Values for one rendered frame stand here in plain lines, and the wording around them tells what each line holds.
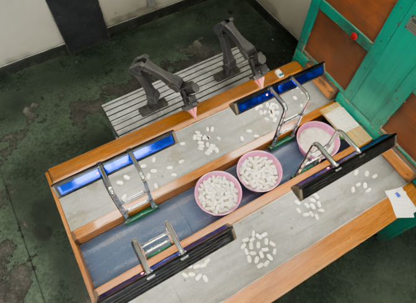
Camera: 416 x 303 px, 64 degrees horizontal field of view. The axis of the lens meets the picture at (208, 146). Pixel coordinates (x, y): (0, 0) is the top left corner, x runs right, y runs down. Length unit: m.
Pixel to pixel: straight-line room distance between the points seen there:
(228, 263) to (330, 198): 0.69
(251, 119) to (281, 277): 0.97
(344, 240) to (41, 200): 2.21
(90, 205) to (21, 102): 1.82
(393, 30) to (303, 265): 1.24
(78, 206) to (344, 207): 1.48
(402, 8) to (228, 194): 1.25
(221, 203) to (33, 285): 1.51
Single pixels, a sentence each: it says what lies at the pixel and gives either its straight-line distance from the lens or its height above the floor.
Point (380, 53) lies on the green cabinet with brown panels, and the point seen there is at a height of 1.26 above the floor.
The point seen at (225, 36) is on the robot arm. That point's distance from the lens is 2.28.
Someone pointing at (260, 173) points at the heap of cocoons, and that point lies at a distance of 1.97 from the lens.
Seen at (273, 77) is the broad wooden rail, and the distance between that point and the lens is 2.39.
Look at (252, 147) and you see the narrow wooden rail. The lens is 2.03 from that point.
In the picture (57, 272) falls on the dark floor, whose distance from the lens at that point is 2.73.
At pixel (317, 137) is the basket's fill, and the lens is 2.21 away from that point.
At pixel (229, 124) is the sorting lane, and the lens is 2.13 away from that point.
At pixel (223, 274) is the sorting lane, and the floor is 0.74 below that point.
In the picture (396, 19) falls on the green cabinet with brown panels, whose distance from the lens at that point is 1.92.
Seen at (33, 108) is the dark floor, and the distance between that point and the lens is 3.48.
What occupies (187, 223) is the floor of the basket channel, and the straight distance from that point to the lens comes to 1.91.
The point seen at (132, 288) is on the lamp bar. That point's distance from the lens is 1.43.
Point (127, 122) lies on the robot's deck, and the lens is 2.26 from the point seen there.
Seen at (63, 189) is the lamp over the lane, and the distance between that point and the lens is 1.66.
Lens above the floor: 2.50
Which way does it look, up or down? 60 degrees down
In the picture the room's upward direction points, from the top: 2 degrees clockwise
